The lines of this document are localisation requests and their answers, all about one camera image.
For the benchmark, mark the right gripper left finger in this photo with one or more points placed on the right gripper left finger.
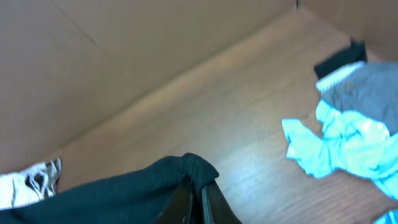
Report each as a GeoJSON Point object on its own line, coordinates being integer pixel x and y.
{"type": "Point", "coordinates": [179, 208]}

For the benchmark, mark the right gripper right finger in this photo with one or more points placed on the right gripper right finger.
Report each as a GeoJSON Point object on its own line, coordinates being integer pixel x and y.
{"type": "Point", "coordinates": [216, 209]}

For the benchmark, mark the black t-shirt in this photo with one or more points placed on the black t-shirt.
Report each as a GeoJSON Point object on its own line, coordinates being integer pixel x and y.
{"type": "Point", "coordinates": [135, 197]}

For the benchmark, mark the beige folded shorts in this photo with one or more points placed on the beige folded shorts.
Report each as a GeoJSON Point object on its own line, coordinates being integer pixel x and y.
{"type": "Point", "coordinates": [31, 185]}

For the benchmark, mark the light blue crumpled garment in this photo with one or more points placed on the light blue crumpled garment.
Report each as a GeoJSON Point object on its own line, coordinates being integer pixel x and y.
{"type": "Point", "coordinates": [350, 141]}

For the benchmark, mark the grey garment with white band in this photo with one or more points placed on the grey garment with white band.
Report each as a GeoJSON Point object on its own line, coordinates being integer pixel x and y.
{"type": "Point", "coordinates": [367, 87]}

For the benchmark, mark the black cloth at table edge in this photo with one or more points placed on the black cloth at table edge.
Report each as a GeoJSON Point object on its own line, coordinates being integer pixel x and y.
{"type": "Point", "coordinates": [354, 53]}

